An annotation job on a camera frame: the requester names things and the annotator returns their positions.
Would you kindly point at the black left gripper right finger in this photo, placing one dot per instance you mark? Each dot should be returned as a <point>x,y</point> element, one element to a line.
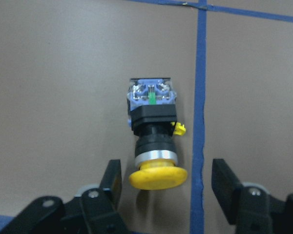
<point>249,206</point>

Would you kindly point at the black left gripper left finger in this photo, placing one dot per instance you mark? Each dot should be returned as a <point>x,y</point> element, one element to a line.
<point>93,211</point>

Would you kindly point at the yellow push button switch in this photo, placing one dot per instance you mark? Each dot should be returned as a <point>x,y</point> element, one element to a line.
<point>152,117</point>

